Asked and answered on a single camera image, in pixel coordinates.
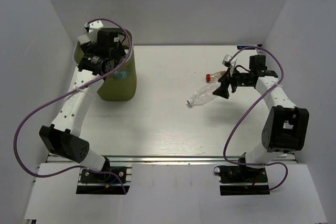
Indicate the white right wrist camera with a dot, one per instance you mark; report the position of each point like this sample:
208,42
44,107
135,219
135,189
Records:
229,61

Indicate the clear bottle small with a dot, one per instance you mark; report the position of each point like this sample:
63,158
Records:
204,95

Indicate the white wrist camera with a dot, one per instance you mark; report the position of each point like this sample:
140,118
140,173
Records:
93,27
229,61

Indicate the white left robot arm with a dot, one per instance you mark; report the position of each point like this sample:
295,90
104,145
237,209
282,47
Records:
62,137

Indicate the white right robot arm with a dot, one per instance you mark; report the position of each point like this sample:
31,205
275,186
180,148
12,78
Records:
286,125

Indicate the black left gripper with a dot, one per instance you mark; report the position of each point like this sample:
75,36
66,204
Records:
89,47

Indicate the red cap clear bottle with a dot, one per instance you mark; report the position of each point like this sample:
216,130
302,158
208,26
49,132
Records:
214,77

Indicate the orange label juice bottle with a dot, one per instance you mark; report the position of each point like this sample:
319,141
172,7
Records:
84,40

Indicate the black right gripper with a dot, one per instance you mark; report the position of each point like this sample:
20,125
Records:
222,90

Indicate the olive green mesh bin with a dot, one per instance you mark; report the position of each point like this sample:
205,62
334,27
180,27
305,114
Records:
118,86

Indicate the dark blue corner label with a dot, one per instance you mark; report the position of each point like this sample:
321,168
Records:
239,47

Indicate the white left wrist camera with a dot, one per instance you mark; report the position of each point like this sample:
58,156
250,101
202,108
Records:
93,27

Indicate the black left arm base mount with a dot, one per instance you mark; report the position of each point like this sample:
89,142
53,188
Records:
98,184

